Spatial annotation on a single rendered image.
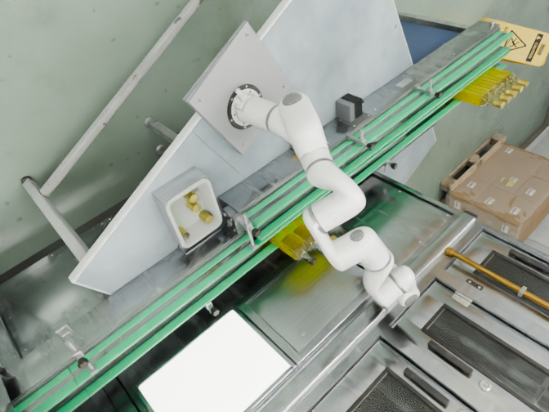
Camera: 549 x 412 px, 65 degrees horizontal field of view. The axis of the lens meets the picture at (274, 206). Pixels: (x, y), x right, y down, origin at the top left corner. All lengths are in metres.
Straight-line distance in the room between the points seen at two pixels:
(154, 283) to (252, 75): 0.78
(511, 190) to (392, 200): 3.61
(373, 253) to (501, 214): 4.10
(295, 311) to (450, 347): 0.52
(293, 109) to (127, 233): 0.68
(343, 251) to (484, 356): 0.65
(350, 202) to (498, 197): 4.33
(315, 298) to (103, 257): 0.74
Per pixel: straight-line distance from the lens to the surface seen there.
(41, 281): 2.15
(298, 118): 1.19
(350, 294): 1.61
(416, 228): 1.87
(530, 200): 5.44
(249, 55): 1.49
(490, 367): 1.58
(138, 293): 1.57
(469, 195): 5.35
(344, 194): 1.12
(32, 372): 1.59
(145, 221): 1.51
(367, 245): 1.14
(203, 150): 1.51
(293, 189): 1.62
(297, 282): 1.66
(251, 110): 1.43
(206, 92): 1.41
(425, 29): 2.73
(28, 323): 2.03
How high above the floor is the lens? 1.89
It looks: 37 degrees down
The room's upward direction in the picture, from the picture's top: 124 degrees clockwise
